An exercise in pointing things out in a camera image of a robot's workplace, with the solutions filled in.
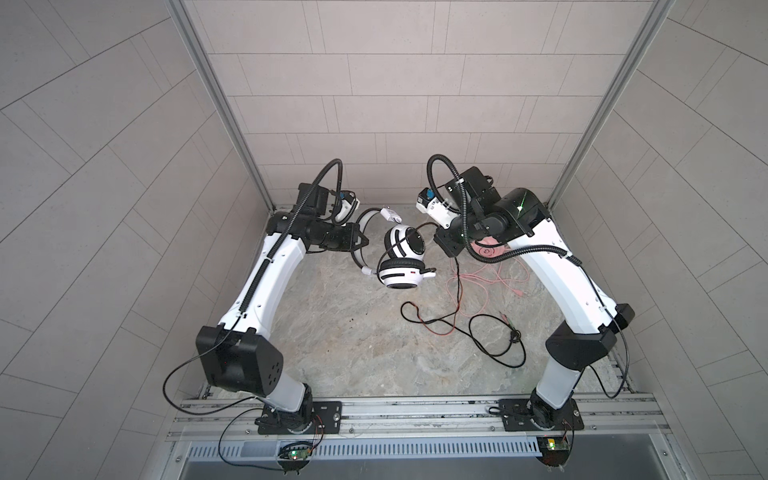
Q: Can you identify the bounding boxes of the white black gaming headphones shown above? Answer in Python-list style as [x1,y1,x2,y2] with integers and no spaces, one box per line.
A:
[351,207,436,290]

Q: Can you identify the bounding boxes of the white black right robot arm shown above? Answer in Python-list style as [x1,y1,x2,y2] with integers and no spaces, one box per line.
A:
[418,154,635,430]

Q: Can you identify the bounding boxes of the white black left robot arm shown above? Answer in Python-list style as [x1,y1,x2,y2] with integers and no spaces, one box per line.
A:
[195,159,363,433]

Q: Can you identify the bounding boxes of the pink headphones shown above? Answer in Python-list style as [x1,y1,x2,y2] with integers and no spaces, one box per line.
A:
[471,237,509,257]

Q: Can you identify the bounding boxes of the left circuit board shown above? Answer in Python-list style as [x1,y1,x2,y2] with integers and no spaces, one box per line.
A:
[277,441,314,463]

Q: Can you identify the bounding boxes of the circuit board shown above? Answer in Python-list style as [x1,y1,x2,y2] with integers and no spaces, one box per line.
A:
[536,436,571,467]
[277,441,314,463]

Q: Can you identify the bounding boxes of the right circuit board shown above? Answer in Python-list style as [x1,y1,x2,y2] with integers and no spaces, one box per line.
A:
[536,436,571,467]

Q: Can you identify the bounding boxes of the pink headphone cable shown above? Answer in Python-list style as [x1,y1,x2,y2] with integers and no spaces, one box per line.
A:
[443,251,532,301]

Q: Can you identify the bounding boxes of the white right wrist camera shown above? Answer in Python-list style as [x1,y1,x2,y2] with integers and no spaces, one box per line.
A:
[416,187,459,230]

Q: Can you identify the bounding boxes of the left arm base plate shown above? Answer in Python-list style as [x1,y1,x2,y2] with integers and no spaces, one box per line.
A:
[255,401,343,435]

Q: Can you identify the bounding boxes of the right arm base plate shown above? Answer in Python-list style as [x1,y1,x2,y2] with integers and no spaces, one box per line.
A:
[497,398,584,432]

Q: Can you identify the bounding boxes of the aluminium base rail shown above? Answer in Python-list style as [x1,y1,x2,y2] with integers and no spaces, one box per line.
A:
[160,393,671,441]

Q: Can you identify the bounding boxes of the aluminium left corner post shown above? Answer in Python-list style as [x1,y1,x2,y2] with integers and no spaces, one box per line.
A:
[166,0,276,213]

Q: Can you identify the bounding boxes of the aluminium corner post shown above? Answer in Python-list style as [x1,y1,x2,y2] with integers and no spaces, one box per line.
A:
[548,0,676,210]
[166,0,276,213]

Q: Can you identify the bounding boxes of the aluminium right corner post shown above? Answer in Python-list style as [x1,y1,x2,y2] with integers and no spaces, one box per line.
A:
[548,0,676,210]

